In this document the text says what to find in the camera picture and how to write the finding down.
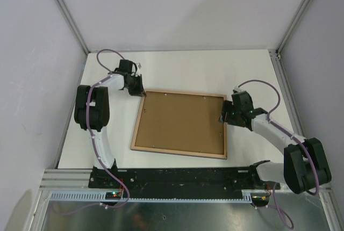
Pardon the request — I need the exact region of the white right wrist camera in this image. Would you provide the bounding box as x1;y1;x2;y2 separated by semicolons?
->
233;87;241;93

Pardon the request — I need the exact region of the right aluminium corner post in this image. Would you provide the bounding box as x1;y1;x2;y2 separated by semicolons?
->
275;0;313;54

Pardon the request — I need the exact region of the left aluminium corner post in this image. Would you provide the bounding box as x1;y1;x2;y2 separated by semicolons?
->
54;0;90;55

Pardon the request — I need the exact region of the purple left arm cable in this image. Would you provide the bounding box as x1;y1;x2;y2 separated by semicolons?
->
51;49;131;215

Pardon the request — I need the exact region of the aluminium front rail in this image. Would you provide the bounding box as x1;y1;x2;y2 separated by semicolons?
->
39;169;332;192

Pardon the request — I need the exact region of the aluminium rail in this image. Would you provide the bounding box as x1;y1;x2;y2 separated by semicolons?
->
39;169;332;192
268;49;305;136

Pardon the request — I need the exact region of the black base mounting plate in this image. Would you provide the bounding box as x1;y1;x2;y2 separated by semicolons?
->
88;167;275;200

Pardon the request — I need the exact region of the right side aluminium rail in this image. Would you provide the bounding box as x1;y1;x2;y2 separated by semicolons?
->
268;49;305;136

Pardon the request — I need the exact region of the brown cardboard backing board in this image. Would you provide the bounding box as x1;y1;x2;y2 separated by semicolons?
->
134;93;225;156

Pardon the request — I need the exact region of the wooden picture frame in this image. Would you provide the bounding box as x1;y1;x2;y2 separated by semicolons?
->
130;90;228;160

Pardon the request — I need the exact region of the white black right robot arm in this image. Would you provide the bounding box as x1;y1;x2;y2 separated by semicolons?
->
219;88;332;194

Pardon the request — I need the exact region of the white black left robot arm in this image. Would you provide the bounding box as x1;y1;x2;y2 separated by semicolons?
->
74;59;146;188

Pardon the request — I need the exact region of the aluminium corner post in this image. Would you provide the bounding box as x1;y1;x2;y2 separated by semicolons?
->
54;0;90;55
275;0;313;54

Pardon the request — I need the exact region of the grey slotted cable duct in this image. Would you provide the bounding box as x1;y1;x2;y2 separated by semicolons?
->
50;191;252;204

